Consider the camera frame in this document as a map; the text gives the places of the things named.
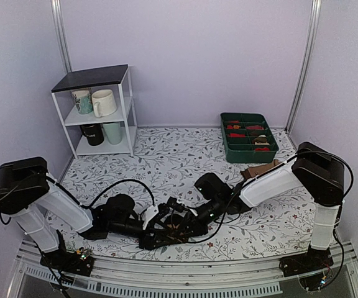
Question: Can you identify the brown cream rolled sock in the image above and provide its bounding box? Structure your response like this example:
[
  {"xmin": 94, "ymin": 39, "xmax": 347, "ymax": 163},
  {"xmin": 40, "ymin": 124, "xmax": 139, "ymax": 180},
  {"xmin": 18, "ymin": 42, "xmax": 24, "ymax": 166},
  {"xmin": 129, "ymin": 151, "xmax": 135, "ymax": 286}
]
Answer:
[{"xmin": 252, "ymin": 135, "xmax": 270, "ymax": 145}]

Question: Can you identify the floral patterned table mat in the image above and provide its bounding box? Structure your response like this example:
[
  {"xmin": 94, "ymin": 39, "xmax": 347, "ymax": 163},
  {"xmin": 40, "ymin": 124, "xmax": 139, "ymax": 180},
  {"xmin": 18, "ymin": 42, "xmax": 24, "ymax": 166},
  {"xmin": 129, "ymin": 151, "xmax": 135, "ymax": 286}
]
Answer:
[{"xmin": 46, "ymin": 128, "xmax": 314, "ymax": 262}]

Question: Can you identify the green divided organizer tray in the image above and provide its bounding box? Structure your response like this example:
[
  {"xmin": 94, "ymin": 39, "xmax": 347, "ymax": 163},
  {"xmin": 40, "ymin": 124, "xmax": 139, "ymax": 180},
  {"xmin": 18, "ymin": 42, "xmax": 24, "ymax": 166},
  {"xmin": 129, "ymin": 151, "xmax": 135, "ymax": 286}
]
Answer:
[{"xmin": 220, "ymin": 112, "xmax": 278, "ymax": 164}]

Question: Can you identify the cream white mug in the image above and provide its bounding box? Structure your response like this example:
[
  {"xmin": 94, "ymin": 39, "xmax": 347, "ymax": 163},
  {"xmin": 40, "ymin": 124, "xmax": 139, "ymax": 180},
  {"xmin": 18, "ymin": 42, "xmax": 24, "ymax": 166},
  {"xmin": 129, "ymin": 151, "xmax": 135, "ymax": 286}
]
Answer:
[{"xmin": 91, "ymin": 89, "xmax": 117, "ymax": 118}]

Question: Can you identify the teal patterned mug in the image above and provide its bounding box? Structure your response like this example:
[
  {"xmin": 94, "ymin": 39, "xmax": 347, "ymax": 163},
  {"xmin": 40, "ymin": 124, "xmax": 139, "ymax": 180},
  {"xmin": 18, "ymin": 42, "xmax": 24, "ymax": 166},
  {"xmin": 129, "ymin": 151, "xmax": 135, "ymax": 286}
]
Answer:
[{"xmin": 71, "ymin": 89, "xmax": 93, "ymax": 115}]

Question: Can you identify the plain brown sock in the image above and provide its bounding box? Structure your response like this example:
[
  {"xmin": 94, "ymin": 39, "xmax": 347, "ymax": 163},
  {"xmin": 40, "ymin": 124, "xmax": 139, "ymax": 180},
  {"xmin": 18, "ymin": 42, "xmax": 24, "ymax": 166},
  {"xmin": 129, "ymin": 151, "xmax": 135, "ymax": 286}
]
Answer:
[{"xmin": 241, "ymin": 159, "xmax": 280, "ymax": 181}]

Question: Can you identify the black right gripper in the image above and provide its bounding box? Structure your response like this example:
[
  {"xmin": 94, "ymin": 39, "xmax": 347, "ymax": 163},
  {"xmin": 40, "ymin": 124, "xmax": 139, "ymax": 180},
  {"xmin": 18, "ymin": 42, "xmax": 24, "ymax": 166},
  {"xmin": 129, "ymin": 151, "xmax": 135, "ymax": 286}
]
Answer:
[{"xmin": 177, "ymin": 199, "xmax": 225, "ymax": 240}]

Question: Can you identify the white shelf black top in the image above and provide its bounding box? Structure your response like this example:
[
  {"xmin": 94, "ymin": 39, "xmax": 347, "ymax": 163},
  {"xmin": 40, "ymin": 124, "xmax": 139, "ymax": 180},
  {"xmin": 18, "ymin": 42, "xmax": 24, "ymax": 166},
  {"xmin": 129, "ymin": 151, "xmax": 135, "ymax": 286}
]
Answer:
[{"xmin": 51, "ymin": 65, "xmax": 137, "ymax": 158}]

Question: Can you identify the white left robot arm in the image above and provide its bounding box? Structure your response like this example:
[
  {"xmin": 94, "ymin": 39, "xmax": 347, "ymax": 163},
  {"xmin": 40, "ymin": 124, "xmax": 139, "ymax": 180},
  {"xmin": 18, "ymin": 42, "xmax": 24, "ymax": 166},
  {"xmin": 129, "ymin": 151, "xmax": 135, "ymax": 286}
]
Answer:
[{"xmin": 0, "ymin": 156, "xmax": 165, "ymax": 269}]

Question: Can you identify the mint green cup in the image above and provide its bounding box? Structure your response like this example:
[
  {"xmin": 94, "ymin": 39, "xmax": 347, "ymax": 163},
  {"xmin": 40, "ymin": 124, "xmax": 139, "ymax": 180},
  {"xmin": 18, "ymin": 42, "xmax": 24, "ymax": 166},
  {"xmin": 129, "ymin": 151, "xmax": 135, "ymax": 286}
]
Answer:
[{"xmin": 103, "ymin": 122, "xmax": 122, "ymax": 145}]

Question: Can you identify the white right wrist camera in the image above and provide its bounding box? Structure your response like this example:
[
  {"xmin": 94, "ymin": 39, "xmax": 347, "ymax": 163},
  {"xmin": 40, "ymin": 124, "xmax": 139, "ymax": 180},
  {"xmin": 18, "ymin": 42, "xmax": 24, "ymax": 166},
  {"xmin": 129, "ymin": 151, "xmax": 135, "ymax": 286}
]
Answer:
[{"xmin": 167, "ymin": 197, "xmax": 198, "ymax": 217}]

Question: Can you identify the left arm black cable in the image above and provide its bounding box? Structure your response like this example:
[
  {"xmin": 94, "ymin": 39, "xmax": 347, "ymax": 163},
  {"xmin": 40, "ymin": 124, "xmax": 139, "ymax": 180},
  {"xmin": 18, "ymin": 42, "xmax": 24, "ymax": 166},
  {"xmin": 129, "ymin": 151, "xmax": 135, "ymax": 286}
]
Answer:
[{"xmin": 81, "ymin": 179, "xmax": 155, "ymax": 212}]

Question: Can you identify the black mug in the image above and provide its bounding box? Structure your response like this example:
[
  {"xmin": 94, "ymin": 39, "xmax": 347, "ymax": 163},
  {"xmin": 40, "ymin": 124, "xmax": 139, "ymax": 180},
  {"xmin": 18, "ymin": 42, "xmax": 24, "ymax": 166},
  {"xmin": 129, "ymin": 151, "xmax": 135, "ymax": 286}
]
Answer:
[{"xmin": 80, "ymin": 124, "xmax": 104, "ymax": 146}]

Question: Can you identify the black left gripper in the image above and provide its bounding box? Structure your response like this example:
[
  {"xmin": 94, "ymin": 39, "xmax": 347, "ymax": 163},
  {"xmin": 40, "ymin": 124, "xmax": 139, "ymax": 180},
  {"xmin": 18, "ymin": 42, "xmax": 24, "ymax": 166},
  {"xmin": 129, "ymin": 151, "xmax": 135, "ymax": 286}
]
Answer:
[{"xmin": 108, "ymin": 219, "xmax": 175, "ymax": 252}]

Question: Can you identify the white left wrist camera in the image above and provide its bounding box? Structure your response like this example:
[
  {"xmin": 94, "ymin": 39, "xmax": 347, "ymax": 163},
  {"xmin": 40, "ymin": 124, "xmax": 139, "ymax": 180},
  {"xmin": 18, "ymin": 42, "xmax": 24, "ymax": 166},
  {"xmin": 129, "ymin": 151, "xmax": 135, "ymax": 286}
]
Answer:
[{"xmin": 141, "ymin": 205, "xmax": 158, "ymax": 230}]

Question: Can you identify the red rolled sock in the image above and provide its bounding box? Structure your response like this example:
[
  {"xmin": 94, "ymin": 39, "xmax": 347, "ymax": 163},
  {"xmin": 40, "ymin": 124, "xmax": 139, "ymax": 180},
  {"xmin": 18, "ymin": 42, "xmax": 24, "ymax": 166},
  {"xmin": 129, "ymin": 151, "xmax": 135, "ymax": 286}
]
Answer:
[{"xmin": 227, "ymin": 133, "xmax": 246, "ymax": 138}]

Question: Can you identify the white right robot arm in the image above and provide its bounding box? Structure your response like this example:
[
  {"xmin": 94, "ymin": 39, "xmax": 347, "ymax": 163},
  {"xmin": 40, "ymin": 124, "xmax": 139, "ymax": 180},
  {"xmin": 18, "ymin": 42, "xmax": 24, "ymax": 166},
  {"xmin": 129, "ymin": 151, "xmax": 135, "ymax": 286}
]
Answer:
[{"xmin": 192, "ymin": 142, "xmax": 351, "ymax": 271}]

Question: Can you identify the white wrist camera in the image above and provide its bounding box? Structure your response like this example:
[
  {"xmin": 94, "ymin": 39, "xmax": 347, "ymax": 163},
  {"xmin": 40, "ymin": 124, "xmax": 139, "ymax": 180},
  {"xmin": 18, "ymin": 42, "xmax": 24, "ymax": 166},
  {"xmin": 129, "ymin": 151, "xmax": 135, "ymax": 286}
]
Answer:
[
  {"xmin": 167, "ymin": 197, "xmax": 198, "ymax": 217},
  {"xmin": 141, "ymin": 205, "xmax": 158, "ymax": 230}
]

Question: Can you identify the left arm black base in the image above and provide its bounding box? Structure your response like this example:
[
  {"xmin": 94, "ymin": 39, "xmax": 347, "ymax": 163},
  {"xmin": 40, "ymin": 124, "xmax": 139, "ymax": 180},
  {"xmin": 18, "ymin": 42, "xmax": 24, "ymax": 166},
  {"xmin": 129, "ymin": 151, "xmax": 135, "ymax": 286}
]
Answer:
[{"xmin": 40, "ymin": 230, "xmax": 94, "ymax": 277}]

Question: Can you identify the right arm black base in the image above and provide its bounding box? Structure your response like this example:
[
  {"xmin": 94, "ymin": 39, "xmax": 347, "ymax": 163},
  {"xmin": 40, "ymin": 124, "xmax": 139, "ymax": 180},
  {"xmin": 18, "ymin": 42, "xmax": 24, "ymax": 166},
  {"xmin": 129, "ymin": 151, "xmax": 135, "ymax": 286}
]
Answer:
[{"xmin": 279, "ymin": 247, "xmax": 334, "ymax": 277}]

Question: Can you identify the brown tan argyle sock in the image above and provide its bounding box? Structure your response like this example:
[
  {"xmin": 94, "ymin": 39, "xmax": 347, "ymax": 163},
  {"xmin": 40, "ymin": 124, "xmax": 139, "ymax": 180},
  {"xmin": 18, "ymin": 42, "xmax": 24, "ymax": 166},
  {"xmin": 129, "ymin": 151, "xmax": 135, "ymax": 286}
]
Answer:
[{"xmin": 159, "ymin": 214, "xmax": 194, "ymax": 245}]

